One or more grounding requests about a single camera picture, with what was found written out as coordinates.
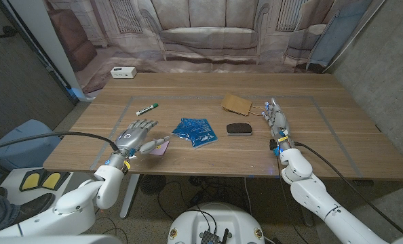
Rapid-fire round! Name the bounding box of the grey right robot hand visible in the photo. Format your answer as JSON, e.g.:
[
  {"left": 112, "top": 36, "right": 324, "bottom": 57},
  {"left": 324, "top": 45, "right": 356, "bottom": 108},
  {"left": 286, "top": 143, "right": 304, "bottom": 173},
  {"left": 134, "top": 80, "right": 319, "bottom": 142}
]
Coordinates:
[{"left": 261, "top": 98, "right": 294, "bottom": 157}]

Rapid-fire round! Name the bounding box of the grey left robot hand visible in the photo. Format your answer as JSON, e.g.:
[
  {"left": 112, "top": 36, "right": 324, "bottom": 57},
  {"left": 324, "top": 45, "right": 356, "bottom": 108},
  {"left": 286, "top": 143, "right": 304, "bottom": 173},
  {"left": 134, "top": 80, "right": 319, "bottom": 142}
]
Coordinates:
[{"left": 114, "top": 119, "right": 171, "bottom": 159}]

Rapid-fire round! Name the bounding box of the purple sticker sheet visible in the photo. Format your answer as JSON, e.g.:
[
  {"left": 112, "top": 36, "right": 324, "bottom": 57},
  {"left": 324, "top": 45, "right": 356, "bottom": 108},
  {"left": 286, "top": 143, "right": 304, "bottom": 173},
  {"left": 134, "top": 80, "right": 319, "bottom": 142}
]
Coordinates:
[{"left": 149, "top": 140, "right": 170, "bottom": 157}]

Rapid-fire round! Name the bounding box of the white marker with green cap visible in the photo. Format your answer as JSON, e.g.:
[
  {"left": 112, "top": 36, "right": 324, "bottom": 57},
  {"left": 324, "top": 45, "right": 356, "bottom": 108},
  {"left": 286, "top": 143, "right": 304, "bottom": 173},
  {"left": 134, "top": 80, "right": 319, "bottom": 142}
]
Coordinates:
[{"left": 136, "top": 103, "right": 159, "bottom": 117}]

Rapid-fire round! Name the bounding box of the brown paper bag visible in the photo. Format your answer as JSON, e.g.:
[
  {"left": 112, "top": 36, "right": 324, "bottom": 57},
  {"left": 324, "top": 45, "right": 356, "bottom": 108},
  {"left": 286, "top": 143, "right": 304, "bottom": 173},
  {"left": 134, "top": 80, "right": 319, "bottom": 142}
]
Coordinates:
[{"left": 220, "top": 92, "right": 267, "bottom": 117}]

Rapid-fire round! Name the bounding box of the blue gel bag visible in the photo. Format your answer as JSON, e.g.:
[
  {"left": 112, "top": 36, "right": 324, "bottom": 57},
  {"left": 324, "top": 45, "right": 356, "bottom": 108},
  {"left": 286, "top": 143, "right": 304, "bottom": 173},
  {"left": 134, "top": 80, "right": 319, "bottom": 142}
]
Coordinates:
[{"left": 172, "top": 117, "right": 218, "bottom": 149}]

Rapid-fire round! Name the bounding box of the black whiteboard eraser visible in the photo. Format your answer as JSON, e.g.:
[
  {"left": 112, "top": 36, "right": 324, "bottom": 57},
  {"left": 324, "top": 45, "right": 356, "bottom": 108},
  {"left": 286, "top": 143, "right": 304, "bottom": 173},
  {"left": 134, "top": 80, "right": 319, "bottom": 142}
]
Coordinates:
[{"left": 226, "top": 122, "right": 253, "bottom": 137}]

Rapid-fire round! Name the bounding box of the black round fan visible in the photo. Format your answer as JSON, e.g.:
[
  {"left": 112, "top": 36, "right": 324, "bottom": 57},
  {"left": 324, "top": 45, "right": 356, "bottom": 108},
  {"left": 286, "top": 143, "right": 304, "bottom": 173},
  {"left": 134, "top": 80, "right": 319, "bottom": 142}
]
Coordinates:
[{"left": 140, "top": 174, "right": 168, "bottom": 196}]

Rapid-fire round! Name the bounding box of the white table leg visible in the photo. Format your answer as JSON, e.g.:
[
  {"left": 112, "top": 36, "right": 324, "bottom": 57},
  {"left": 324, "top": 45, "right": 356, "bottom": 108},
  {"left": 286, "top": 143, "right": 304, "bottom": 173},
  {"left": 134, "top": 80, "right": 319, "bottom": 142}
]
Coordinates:
[{"left": 119, "top": 174, "right": 140, "bottom": 219}]

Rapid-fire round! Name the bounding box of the white power box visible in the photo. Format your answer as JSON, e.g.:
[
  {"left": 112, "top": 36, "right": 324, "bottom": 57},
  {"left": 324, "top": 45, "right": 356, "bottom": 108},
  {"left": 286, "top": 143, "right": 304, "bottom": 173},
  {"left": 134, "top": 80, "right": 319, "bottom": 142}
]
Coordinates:
[{"left": 110, "top": 66, "right": 138, "bottom": 79}]

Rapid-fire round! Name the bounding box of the yellow foot pedal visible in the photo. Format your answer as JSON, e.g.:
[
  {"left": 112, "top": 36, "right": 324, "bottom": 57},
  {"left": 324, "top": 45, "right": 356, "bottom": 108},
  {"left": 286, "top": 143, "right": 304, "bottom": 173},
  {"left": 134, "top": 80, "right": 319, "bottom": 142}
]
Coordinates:
[
  {"left": 41, "top": 171, "right": 71, "bottom": 190},
  {"left": 20, "top": 171, "right": 43, "bottom": 191}
]

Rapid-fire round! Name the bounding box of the blue padded chair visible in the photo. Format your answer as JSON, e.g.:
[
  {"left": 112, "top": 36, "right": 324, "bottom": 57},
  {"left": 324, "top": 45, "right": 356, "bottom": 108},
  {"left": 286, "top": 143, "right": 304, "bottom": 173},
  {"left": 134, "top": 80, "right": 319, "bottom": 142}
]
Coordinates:
[{"left": 0, "top": 119, "right": 62, "bottom": 172}]

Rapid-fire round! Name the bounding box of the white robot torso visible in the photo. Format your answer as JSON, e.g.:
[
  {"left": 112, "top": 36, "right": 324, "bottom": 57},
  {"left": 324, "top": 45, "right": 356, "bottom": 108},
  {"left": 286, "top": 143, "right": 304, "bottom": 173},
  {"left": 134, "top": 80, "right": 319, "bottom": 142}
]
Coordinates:
[{"left": 167, "top": 202, "right": 266, "bottom": 244}]

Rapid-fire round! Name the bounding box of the printed sofa backdrop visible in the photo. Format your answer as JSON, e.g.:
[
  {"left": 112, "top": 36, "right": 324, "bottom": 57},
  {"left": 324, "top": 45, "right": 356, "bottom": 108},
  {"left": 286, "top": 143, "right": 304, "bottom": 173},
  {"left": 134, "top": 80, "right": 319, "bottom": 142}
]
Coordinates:
[{"left": 43, "top": 0, "right": 387, "bottom": 94}]

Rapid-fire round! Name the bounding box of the person's black shoe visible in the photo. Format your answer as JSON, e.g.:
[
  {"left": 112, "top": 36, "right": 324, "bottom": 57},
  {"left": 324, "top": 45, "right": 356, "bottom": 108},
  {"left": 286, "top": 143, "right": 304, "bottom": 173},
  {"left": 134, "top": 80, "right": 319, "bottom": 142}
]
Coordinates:
[{"left": 0, "top": 192, "right": 56, "bottom": 235}]

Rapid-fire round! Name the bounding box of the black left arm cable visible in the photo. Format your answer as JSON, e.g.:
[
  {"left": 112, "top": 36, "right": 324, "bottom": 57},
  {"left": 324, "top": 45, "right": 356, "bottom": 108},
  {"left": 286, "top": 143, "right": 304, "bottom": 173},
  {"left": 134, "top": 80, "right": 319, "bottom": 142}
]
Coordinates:
[{"left": 0, "top": 131, "right": 120, "bottom": 155}]

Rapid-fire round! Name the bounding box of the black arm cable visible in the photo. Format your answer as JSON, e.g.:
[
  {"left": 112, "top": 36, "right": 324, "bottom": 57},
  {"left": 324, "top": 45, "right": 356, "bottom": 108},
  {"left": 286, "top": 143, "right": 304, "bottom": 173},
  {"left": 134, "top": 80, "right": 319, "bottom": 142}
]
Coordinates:
[
  {"left": 294, "top": 142, "right": 403, "bottom": 237},
  {"left": 0, "top": 131, "right": 120, "bottom": 155}
]

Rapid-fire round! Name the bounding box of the black floor cable bundle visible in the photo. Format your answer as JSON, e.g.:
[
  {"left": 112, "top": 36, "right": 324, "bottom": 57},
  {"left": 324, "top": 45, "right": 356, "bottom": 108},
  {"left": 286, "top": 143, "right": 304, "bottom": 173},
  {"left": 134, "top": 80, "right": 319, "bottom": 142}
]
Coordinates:
[{"left": 187, "top": 176, "right": 246, "bottom": 204}]

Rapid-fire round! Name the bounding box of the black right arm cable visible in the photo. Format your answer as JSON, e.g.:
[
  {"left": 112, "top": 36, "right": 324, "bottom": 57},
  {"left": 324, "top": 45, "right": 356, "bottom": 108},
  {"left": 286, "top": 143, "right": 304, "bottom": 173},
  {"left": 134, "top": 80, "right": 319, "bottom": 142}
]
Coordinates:
[{"left": 294, "top": 142, "right": 403, "bottom": 237}]

